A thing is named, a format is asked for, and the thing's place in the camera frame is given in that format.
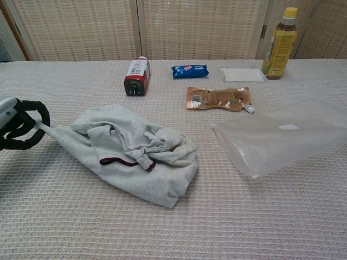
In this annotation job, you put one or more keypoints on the brown spout pouch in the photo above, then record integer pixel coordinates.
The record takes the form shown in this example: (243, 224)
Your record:
(217, 98)

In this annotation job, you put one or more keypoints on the yellow tea bottle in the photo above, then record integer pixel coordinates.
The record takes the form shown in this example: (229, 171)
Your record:
(280, 46)

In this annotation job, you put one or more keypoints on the woven folding screen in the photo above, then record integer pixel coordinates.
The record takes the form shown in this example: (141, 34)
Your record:
(189, 27)

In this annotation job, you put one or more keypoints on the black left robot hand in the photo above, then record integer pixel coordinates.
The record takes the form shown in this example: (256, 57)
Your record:
(8, 112)

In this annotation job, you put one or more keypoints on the white grey clothes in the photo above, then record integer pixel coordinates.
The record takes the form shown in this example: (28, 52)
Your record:
(151, 168)

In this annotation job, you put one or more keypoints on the transparent plastic zip bag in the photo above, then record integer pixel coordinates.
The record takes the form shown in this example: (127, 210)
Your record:
(282, 138)

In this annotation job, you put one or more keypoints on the waffle weave bed cover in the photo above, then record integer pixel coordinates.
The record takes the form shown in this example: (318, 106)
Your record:
(81, 222)

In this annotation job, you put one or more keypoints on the blue cookie packet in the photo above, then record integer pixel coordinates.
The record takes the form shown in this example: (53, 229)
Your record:
(189, 71)

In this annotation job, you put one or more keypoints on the clear plastic box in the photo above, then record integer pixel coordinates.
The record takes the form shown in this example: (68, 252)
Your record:
(242, 74)

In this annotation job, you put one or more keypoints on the red white bottle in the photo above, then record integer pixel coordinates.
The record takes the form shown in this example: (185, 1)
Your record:
(138, 75)

